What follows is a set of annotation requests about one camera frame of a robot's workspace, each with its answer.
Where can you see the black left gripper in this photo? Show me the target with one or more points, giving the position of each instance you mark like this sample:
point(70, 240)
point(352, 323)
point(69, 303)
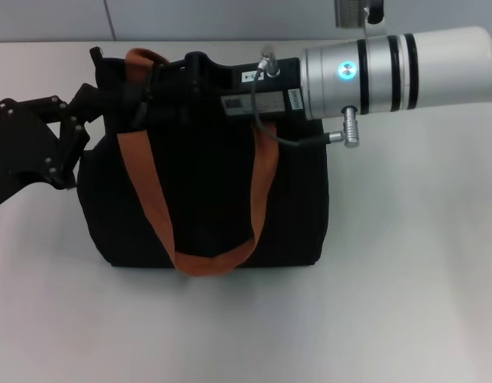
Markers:
point(18, 151)

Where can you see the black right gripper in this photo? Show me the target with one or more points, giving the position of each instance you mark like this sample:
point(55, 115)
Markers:
point(265, 84)

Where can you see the silver and white right arm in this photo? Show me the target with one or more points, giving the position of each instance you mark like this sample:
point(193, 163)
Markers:
point(409, 72)

